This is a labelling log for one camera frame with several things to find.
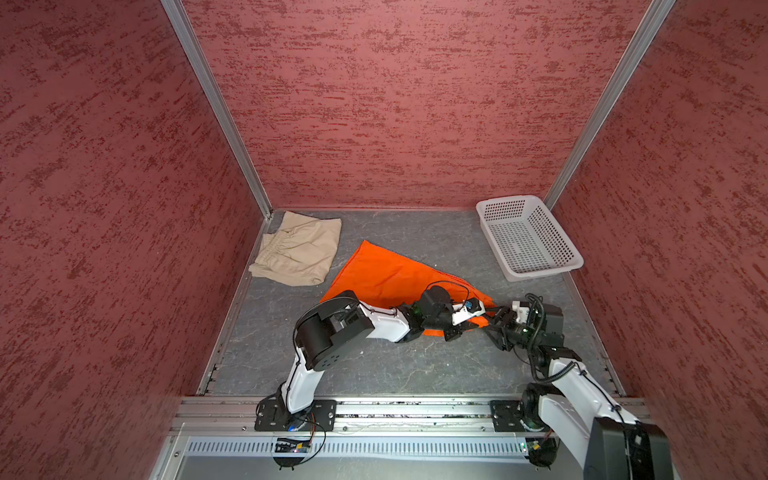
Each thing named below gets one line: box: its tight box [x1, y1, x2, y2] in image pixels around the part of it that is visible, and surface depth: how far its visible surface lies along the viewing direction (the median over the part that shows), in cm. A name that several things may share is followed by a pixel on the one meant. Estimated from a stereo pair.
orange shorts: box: [320, 240, 497, 335], surface depth 99 cm
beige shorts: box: [249, 211, 342, 286], surface depth 107 cm
